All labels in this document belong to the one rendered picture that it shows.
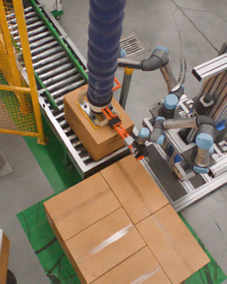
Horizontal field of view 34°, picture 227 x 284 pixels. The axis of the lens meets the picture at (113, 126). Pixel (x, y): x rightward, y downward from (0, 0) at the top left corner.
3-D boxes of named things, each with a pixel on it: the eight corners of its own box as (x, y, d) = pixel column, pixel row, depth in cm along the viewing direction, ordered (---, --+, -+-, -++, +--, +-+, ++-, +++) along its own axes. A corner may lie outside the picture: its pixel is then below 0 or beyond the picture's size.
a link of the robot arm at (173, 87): (169, 103, 329) (146, 55, 295) (175, 92, 336) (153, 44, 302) (181, 104, 321) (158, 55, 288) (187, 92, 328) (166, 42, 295)
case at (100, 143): (64, 117, 378) (62, 95, 343) (97, 100, 392) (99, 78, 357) (96, 163, 356) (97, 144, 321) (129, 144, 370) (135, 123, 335)
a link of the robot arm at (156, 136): (165, 129, 280) (152, 125, 281) (162, 142, 274) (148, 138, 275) (164, 135, 287) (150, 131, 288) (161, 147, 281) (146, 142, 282)
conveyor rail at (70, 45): (34, 6, 471) (33, -6, 454) (38, 5, 472) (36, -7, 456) (136, 148, 384) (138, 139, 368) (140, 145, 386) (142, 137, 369)
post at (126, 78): (115, 118, 447) (124, 66, 360) (120, 116, 449) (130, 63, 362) (118, 122, 444) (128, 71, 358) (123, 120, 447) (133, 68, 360)
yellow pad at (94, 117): (75, 102, 340) (75, 99, 336) (84, 97, 344) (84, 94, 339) (94, 130, 328) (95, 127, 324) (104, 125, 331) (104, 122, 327)
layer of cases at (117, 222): (46, 215, 368) (42, 202, 333) (129, 168, 401) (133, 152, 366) (110, 331, 323) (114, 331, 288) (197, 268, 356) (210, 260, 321)
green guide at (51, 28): (27, -1, 455) (26, -7, 447) (35, -3, 458) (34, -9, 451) (94, 93, 395) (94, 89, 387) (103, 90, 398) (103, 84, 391)
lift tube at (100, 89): (81, 92, 321) (83, -3, 231) (103, 82, 328) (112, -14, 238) (95, 111, 313) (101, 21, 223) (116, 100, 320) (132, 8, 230)
